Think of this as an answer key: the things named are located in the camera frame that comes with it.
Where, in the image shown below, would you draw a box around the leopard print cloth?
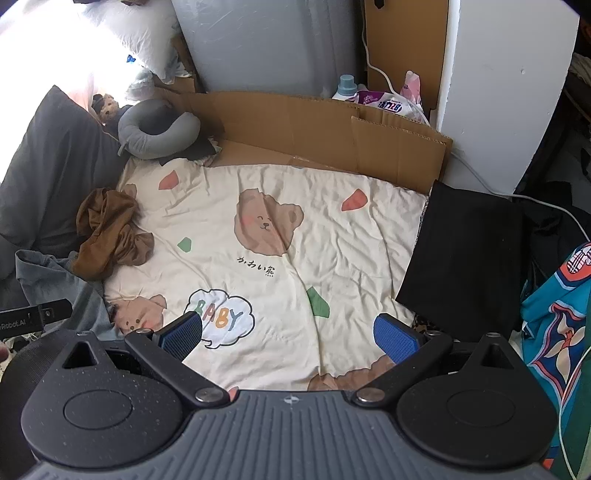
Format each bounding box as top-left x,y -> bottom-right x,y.
412,311 -> 446,335

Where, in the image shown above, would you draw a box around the black folded cloth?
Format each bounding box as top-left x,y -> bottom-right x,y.
394,180 -> 525,342

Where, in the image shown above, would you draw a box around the small dark cloth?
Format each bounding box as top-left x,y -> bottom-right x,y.
157,136 -> 222,168

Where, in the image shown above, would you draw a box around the grey neck pillow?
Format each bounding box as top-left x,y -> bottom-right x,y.
117,98 -> 202,161

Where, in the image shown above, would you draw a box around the teal printed cloth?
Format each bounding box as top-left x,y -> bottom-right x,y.
521,242 -> 591,480

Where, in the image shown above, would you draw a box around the detergent bottle with blue cap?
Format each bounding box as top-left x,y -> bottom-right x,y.
331,74 -> 366,101

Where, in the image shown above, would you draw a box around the cardboard panels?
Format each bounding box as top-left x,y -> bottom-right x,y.
360,0 -> 451,125

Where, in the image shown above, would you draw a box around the white pillow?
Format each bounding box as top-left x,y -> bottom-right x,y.
81,0 -> 185,86

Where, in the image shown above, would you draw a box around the cream bear printed blanket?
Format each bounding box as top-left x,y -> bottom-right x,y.
104,157 -> 428,393

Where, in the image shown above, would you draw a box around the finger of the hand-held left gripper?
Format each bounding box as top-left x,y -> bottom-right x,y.
39,299 -> 73,329

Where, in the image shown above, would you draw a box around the brown teddy bear plush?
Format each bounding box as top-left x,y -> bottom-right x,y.
91,92 -> 122,126

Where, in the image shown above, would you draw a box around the brown printed t-shirt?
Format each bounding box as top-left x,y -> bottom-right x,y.
73,187 -> 155,282

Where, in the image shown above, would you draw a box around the white cable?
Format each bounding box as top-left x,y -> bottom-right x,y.
360,18 -> 591,245

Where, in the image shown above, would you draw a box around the flattened cardboard sheet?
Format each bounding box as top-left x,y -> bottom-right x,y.
152,76 -> 454,195

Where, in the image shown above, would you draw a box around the bright window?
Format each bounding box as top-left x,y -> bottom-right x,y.
0,14 -> 107,121

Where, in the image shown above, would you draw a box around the black clothes pile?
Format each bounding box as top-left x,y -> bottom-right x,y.
512,180 -> 591,301

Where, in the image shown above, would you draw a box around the blue-grey garment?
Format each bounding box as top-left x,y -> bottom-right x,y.
14,249 -> 116,342

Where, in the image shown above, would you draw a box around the dark grey pillow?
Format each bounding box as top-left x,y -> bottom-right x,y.
0,85 -> 132,282

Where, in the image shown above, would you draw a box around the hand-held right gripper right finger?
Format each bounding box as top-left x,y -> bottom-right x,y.
353,314 -> 520,409

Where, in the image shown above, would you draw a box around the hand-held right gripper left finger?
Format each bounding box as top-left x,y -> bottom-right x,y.
58,311 -> 230,409

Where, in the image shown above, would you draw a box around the pink packet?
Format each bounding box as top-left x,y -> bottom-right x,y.
399,69 -> 423,109

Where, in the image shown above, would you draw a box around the purple and white bag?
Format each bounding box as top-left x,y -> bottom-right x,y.
353,89 -> 432,124

